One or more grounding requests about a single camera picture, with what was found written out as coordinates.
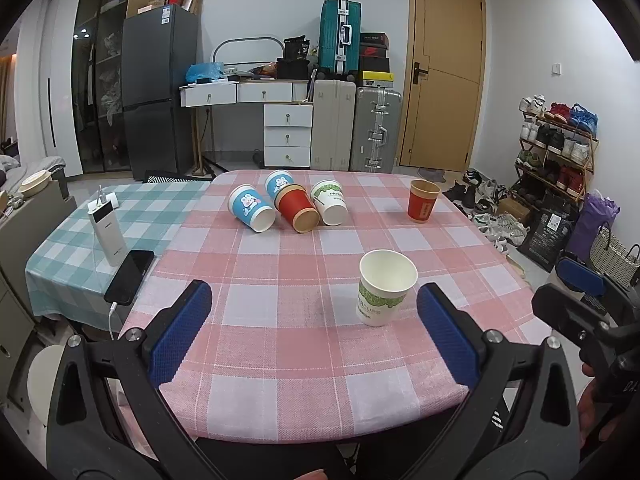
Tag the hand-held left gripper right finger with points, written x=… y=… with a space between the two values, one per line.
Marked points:
x=448 y=335

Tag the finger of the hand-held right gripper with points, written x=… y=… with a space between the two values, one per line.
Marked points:
x=582 y=275
x=562 y=307

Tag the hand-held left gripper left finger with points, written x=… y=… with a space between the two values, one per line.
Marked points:
x=181 y=332

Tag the white green paper cup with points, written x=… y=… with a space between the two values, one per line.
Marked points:
x=384 y=287
x=330 y=202

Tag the red brown paper cup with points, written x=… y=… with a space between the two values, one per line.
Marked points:
x=422 y=201
x=298 y=208

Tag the blue rabbit paper cup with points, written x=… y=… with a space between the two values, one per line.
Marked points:
x=251 y=208
x=276 y=184

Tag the person's right hand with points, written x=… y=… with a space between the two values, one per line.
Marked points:
x=591 y=422

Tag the woven basket bag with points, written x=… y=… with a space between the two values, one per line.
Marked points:
x=612 y=257

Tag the black printed sack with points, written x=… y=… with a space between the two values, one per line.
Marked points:
x=547 y=235

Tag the purple plastic bag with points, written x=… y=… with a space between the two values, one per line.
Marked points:
x=595 y=217

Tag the black smartphone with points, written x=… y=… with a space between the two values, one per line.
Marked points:
x=130 y=276

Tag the brown cardboard box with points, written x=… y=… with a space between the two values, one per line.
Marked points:
x=512 y=208

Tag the wooden shoe rack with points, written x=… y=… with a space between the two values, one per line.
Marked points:
x=590 y=160

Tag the pile of shoes on floor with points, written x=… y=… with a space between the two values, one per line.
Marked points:
x=487 y=205

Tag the white power bank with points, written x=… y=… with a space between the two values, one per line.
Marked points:
x=106 y=232

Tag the green checked tablecloth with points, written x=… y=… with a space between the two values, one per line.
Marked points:
x=75 y=250

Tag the shoe rack with shoes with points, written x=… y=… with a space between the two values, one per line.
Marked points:
x=555 y=142

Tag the pink checked tablecloth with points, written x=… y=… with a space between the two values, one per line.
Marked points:
x=320 y=260

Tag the black white floor mat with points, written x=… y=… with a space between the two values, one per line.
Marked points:
x=175 y=176

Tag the beige bowl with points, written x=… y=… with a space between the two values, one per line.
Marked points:
x=35 y=183

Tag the silver suitcase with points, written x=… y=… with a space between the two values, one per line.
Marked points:
x=375 y=130

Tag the white drawer unit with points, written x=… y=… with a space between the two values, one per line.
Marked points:
x=288 y=135

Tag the beige suitcase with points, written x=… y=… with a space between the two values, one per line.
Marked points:
x=333 y=126

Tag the dark grey refrigerator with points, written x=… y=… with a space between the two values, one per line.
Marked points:
x=159 y=90

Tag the wooden door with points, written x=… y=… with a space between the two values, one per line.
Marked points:
x=445 y=70

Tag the white desk with drawers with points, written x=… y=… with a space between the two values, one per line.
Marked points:
x=247 y=92

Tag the blue plastic bag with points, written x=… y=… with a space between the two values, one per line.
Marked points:
x=204 y=71

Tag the yellow white shoe box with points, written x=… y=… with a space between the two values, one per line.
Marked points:
x=376 y=79

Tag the glass door cabinet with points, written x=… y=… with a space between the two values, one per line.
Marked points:
x=97 y=75

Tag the dark shoe box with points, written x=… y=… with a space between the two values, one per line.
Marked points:
x=374 y=64

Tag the red black shoe box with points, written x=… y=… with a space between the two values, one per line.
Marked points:
x=374 y=52

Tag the black bag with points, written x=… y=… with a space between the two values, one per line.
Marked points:
x=296 y=55

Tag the teal suitcase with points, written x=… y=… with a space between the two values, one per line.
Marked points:
x=340 y=37

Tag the arched metal frame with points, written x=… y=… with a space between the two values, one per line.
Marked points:
x=245 y=46

